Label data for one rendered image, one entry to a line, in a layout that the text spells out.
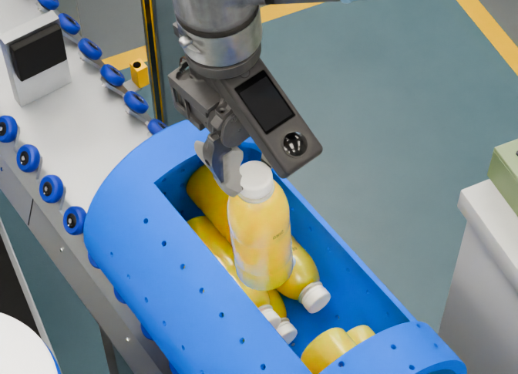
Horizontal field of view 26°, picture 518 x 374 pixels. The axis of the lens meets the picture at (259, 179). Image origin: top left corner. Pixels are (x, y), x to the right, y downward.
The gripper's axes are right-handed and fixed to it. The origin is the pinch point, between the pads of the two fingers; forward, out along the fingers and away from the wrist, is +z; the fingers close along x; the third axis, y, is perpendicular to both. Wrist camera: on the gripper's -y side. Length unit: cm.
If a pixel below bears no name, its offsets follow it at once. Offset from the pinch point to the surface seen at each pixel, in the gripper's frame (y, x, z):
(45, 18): 68, -11, 35
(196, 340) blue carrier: 2.2, 10.3, 26.4
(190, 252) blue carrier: 9.9, 4.3, 21.8
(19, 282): 90, 8, 127
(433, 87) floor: 77, -118, 152
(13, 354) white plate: 23, 27, 37
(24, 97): 68, -2, 48
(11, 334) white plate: 26, 25, 38
